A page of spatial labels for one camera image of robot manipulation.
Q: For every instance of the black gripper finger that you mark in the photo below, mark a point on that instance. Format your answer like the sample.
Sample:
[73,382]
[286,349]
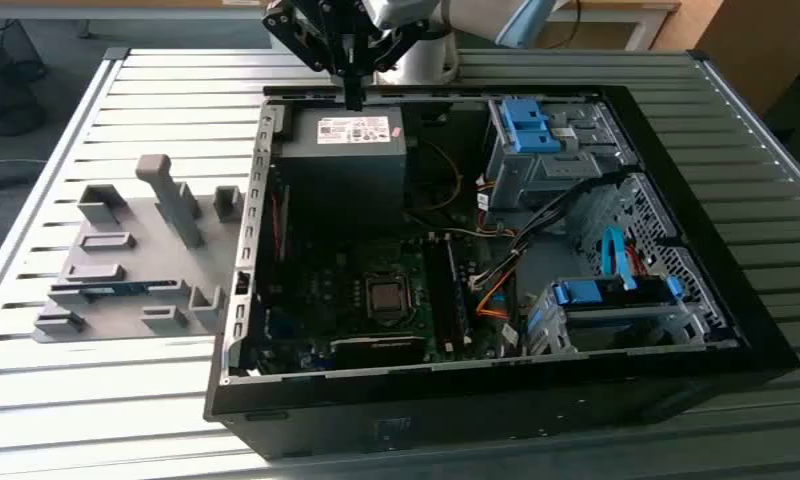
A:
[300,42]
[390,52]

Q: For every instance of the blue-green RAM stick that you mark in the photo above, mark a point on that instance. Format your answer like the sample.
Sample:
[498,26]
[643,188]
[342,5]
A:
[127,289]

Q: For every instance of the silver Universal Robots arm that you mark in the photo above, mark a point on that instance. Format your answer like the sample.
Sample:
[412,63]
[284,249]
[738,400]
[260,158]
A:
[427,65]

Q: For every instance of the black RAM slot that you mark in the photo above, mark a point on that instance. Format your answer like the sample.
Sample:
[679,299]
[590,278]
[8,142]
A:
[436,295]

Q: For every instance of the grey power supply unit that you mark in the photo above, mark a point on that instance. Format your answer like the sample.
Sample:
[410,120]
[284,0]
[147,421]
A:
[347,165]

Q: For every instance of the empty blue disk carrier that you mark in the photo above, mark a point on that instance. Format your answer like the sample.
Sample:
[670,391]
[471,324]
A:
[528,136]

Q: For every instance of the grey metal drive cage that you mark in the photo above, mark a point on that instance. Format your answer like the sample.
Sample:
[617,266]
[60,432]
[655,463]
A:
[563,170]

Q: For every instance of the wooden desk white legs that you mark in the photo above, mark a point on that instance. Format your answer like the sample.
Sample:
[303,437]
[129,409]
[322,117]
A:
[641,6]

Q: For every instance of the dark green motherboard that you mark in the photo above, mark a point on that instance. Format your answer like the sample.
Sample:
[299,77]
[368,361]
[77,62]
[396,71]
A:
[320,290]

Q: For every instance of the CPU socket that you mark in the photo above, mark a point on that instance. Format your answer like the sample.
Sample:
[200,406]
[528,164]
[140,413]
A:
[387,296]

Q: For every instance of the grey parts rack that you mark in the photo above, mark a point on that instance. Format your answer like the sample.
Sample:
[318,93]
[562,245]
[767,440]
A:
[129,260]

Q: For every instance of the brown wooden cabinet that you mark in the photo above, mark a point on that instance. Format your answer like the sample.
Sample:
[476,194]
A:
[761,50]

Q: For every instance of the blue carrier with black disk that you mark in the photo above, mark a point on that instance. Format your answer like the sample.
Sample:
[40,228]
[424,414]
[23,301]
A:
[583,292]

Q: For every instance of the black graphics card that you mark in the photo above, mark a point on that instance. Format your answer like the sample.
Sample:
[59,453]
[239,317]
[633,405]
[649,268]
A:
[380,351]

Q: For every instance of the grey metal disk bay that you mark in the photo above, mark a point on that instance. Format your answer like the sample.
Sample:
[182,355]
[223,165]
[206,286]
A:
[630,314]

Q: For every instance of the black open PC case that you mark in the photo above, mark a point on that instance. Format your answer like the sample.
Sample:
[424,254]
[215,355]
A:
[440,415]

